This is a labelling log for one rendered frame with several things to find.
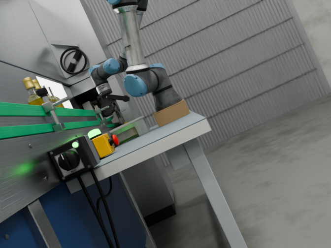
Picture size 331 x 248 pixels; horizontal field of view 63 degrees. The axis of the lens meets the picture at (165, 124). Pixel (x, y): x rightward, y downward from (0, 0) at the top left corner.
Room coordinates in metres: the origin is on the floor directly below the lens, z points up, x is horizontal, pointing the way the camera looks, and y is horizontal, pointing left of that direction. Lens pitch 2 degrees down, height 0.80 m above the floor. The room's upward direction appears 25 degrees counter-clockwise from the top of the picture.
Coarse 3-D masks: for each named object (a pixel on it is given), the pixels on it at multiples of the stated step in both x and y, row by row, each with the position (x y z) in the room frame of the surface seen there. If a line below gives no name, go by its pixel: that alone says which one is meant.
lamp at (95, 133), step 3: (96, 129) 0.93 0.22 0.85; (90, 132) 0.92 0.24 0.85; (93, 132) 0.92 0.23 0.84; (96, 132) 0.92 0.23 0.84; (99, 132) 0.93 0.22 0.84; (90, 135) 0.92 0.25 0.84; (93, 135) 0.92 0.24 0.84; (96, 135) 0.92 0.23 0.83; (99, 135) 0.92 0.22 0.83; (90, 138) 0.92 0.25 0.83; (93, 138) 0.92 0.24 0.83
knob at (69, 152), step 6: (60, 156) 0.58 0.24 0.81; (66, 156) 0.59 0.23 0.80; (72, 156) 0.60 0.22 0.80; (78, 156) 0.61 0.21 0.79; (60, 162) 0.60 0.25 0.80; (66, 162) 0.58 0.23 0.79; (72, 162) 0.60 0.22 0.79; (78, 162) 0.61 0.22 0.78; (66, 168) 0.58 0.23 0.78; (72, 168) 0.60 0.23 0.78
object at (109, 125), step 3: (99, 120) 1.81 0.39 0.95; (108, 120) 2.11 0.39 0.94; (111, 120) 2.23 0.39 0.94; (105, 123) 1.97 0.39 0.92; (108, 123) 2.07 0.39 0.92; (111, 123) 2.19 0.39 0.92; (114, 123) 2.32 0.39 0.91; (117, 123) 2.44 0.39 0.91; (120, 123) 2.61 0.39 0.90; (108, 126) 2.00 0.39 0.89; (111, 126) 2.11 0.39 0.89
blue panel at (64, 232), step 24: (48, 192) 0.58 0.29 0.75; (96, 192) 0.86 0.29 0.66; (120, 192) 1.13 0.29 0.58; (48, 216) 0.54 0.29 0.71; (72, 216) 0.64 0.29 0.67; (120, 216) 0.98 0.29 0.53; (0, 240) 0.39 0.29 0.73; (24, 240) 0.44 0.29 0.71; (72, 240) 0.59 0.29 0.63; (96, 240) 0.70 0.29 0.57; (120, 240) 0.87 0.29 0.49; (144, 240) 1.15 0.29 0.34
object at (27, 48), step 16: (0, 0) 1.64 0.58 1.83; (16, 0) 1.92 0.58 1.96; (0, 16) 1.53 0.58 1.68; (16, 16) 1.78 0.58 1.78; (32, 16) 2.12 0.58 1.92; (0, 32) 1.43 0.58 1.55; (16, 32) 1.65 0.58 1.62; (32, 32) 1.93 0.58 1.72; (0, 48) 1.35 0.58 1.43; (16, 48) 1.54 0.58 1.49; (32, 48) 1.79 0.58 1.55; (48, 48) 2.14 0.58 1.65; (16, 64) 1.38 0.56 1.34; (32, 64) 1.59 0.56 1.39; (48, 64) 1.96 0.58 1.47; (64, 80) 2.08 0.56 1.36
